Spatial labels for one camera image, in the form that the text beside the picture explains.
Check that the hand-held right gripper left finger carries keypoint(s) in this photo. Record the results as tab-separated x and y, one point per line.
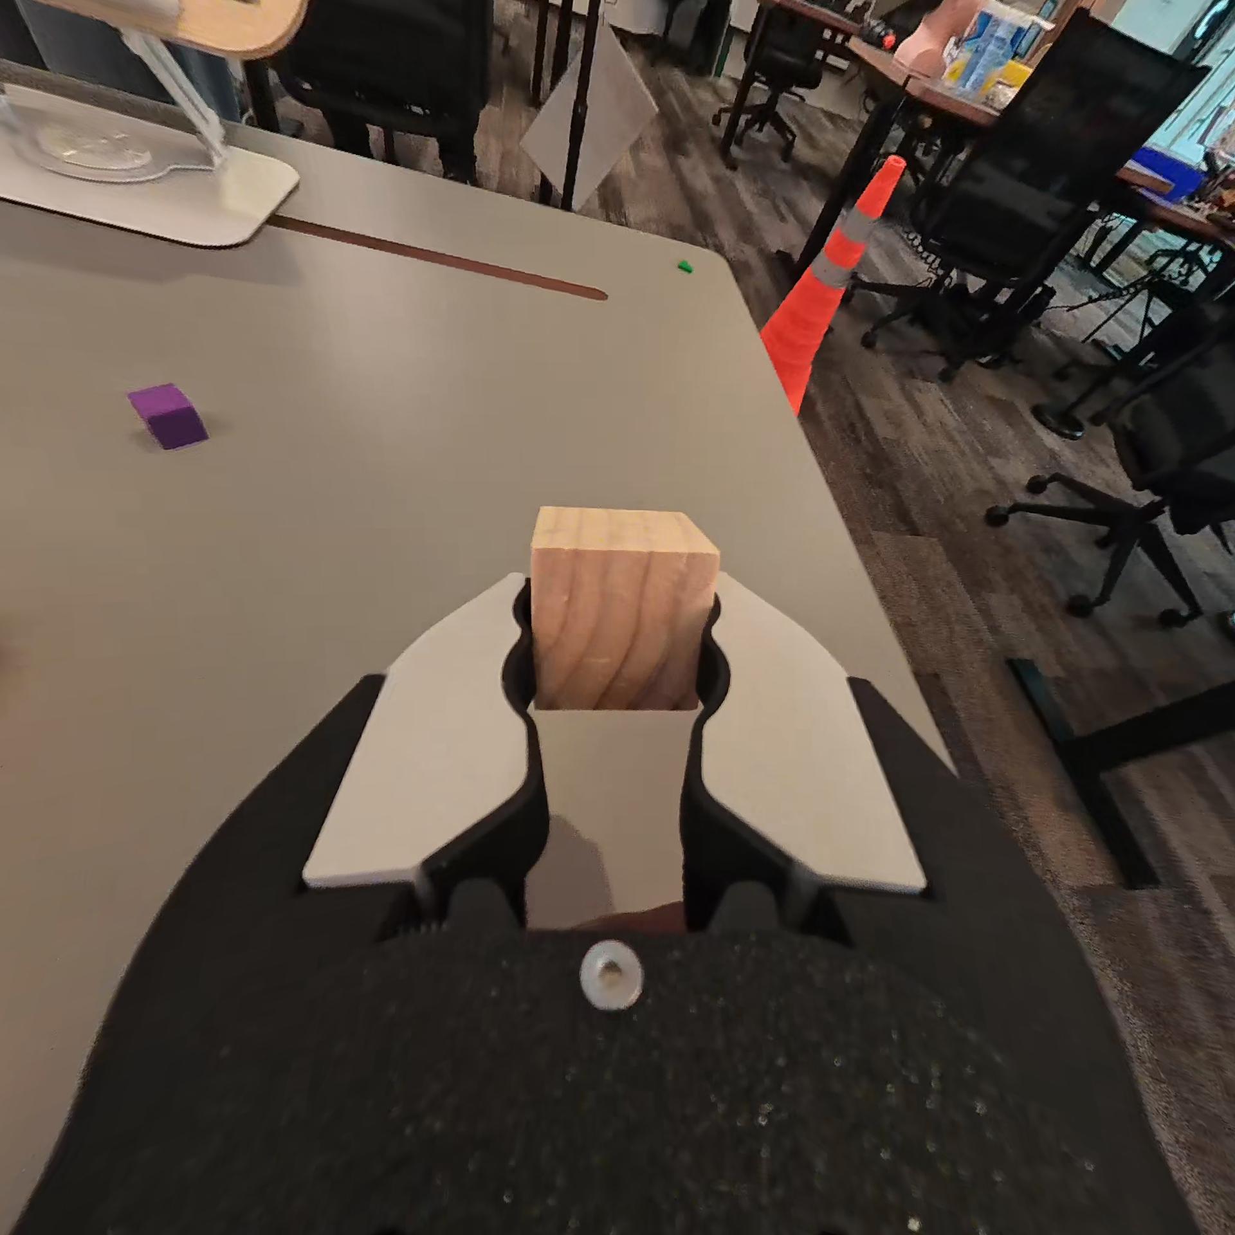
434	763

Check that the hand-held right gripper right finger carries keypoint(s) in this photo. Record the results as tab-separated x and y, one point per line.
802	763

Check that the large wooden cube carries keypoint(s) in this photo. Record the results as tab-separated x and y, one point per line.
622	608

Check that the purple wooden cube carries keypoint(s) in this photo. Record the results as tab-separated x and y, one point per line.
168	417

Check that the orange striped traffic cone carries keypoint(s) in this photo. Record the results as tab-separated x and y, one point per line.
821	308

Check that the white folding stand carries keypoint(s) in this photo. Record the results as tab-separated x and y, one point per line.
174	192

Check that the white slanted panel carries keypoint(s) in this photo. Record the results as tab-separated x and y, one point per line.
589	125

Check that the dark office desk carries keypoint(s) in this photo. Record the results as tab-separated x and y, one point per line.
908	97

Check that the blue white plastic container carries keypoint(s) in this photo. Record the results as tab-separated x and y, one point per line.
994	48

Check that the wooden display board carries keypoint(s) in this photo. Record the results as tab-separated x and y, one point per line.
214	19

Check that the black table leg frame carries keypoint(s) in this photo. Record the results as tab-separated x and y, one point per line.
1110	752

